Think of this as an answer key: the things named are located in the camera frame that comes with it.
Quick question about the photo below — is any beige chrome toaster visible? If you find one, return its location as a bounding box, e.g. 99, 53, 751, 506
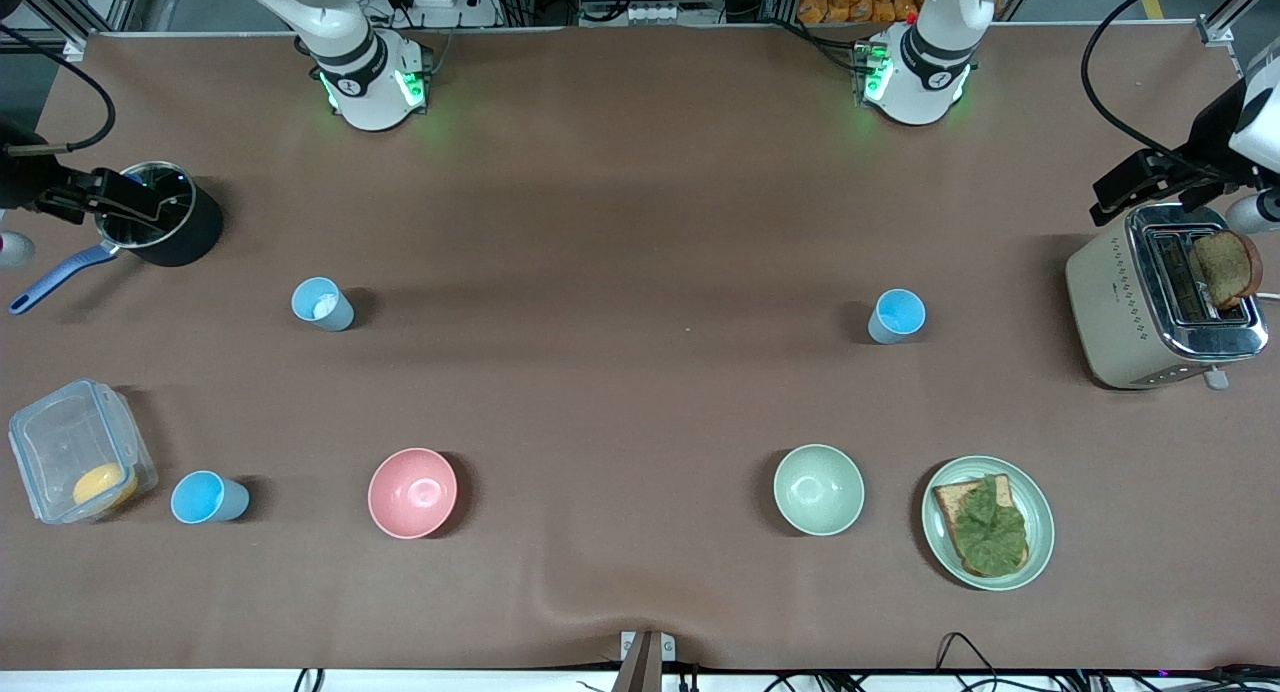
1065, 204, 1271, 391

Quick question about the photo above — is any brown table cover cloth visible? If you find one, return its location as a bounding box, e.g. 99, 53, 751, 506
0, 24, 1280, 673

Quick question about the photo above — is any light brown bread slice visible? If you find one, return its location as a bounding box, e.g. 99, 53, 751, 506
932, 475, 1031, 579

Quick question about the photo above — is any dark toasted bread slice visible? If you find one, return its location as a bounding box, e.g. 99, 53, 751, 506
1190, 230, 1264, 311

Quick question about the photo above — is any pale green plate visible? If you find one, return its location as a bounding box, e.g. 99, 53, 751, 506
921, 456, 1056, 592

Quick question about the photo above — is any blue cup holding white paper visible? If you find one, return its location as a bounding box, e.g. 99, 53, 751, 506
291, 277, 356, 333

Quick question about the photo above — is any yellow round food piece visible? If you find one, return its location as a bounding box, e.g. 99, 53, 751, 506
72, 462, 139, 508

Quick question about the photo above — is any glass lid blue knob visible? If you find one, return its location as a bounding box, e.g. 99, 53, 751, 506
97, 162, 196, 250

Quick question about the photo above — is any pale green bowl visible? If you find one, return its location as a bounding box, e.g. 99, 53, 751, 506
773, 444, 866, 537

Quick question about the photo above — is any black saucepan blue handle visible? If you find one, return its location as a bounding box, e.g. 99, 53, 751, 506
8, 160, 226, 316

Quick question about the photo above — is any aluminium frame rail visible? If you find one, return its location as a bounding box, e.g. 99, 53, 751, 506
1200, 0, 1280, 73
20, 0, 151, 53

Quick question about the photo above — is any pink bowl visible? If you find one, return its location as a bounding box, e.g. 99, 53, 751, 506
367, 448, 459, 540

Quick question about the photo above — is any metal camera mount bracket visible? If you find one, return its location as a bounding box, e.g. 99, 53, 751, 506
612, 630, 677, 692

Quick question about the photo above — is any green lettuce leaf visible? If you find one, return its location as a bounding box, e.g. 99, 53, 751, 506
950, 475, 1029, 577

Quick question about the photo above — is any black cable loop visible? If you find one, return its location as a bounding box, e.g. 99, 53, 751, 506
935, 632, 1001, 692

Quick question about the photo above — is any clear plastic food container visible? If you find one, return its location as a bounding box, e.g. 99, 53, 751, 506
8, 378, 159, 525

